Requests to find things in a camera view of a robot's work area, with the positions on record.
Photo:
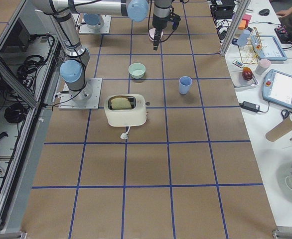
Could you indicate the teach pendant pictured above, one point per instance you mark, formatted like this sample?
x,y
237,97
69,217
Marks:
x,y
268,47
277,88

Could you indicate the blue cup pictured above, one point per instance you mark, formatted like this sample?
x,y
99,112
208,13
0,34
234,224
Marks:
x,y
243,38
185,83

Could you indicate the black power adapter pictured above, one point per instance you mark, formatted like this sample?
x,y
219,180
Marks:
x,y
250,106

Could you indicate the teach pendant far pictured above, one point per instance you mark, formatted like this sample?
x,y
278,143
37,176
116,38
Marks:
x,y
268,47

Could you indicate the white remote control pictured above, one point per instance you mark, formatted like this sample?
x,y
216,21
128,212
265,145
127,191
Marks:
x,y
238,63

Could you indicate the gold wire rack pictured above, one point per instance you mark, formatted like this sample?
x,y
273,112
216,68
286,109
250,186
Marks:
x,y
249,54

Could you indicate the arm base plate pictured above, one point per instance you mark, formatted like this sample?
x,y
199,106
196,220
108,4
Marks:
x,y
87,99
96,26

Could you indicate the teach pendant near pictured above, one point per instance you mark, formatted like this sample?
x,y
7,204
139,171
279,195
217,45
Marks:
x,y
277,88

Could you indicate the aluminium frame post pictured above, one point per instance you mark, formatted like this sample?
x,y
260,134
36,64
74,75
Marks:
x,y
239,13

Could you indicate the cardboard tube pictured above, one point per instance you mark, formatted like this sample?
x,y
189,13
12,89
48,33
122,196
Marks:
x,y
280,130

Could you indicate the mint green bowl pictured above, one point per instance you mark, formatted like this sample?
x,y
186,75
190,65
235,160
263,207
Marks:
x,y
137,70

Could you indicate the pink bowl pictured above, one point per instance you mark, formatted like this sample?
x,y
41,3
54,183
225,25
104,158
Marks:
x,y
151,34

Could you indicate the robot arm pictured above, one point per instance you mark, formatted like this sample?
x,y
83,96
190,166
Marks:
x,y
61,14
137,11

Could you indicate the black scissors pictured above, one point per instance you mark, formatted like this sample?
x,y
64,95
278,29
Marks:
x,y
285,114

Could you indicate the metal tray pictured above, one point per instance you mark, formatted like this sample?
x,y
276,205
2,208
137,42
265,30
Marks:
x,y
239,82

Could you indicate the blue cup on rack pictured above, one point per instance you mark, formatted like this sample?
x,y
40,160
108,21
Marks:
x,y
243,38

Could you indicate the toast slice in toaster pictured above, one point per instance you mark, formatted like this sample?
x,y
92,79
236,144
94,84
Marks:
x,y
120,103

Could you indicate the red mango fruit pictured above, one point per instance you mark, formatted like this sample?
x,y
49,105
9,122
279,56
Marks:
x,y
247,73

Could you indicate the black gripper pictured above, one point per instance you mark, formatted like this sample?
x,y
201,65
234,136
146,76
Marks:
x,y
159,23

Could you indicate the cream white toaster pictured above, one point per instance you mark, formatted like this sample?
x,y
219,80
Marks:
x,y
135,116

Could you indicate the black computer mouse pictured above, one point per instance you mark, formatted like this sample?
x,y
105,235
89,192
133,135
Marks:
x,y
264,12

